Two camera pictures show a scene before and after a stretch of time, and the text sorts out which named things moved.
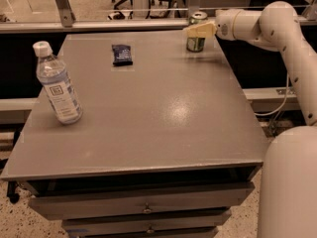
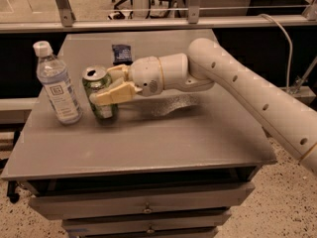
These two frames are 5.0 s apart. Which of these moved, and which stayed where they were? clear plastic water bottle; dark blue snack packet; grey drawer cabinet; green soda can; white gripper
Moved: green soda can; white gripper
Stayed: grey drawer cabinet; dark blue snack packet; clear plastic water bottle
